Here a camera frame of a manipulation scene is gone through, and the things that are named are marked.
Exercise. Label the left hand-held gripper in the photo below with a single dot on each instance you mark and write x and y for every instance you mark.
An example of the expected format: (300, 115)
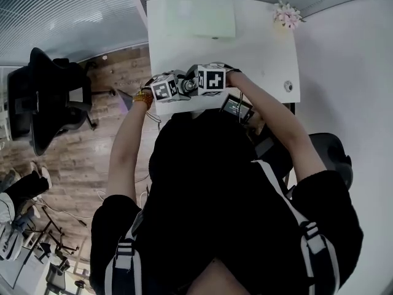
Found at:
(164, 89)

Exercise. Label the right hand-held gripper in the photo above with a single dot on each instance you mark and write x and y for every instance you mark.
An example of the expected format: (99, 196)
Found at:
(210, 80)

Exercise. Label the person's right forearm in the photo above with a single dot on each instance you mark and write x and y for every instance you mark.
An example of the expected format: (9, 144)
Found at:
(276, 118)

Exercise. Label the person's left forearm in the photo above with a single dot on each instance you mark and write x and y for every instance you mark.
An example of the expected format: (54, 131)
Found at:
(126, 140)

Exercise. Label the black chest screen device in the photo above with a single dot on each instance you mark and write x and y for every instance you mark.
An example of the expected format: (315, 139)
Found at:
(236, 107)

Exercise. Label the purple triangular panel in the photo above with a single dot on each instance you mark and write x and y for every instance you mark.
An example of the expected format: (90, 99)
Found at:
(126, 100)

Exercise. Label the pale green flat box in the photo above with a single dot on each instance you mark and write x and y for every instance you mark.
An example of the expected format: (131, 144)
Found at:
(199, 14)

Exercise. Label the pink flower bouquet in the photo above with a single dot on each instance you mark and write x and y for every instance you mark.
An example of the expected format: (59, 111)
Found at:
(288, 15)

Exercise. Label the person's black shirt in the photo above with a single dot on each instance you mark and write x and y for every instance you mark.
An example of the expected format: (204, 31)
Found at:
(221, 189)

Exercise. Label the black mesh office chair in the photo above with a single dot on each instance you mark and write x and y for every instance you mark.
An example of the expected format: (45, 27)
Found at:
(334, 158)
(40, 103)

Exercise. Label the glass partition with blinds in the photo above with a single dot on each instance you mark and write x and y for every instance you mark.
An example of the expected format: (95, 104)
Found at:
(61, 14)

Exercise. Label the black folding stand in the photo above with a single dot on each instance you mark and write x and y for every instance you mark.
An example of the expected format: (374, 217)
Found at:
(52, 232)

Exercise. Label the person's face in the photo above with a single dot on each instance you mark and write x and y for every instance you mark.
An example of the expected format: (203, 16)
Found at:
(221, 278)

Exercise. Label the white backpack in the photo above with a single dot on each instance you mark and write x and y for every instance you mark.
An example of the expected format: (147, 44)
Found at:
(9, 232)

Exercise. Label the grey office chair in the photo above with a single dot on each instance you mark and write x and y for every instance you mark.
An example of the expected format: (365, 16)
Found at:
(56, 275)

